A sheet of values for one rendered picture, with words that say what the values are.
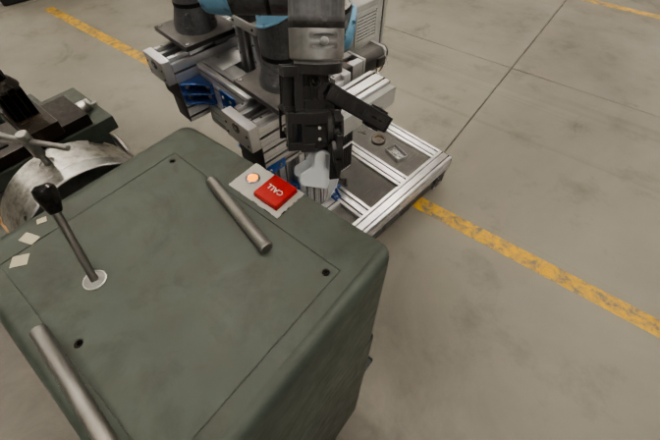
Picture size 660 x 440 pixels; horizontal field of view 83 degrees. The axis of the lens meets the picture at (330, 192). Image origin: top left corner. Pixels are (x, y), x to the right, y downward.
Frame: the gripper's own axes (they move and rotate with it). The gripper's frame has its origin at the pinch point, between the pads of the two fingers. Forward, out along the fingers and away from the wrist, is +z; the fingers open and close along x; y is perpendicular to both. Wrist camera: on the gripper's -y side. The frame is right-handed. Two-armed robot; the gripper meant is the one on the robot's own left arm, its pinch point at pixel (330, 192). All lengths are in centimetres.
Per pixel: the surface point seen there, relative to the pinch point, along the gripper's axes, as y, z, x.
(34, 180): 54, 5, -34
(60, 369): 39.7, 17.3, 8.2
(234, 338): 17.3, 17.0, 9.5
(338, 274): 0.0, 12.5, 5.1
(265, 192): 8.8, 4.3, -12.9
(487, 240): -125, 87, -97
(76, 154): 47, 2, -39
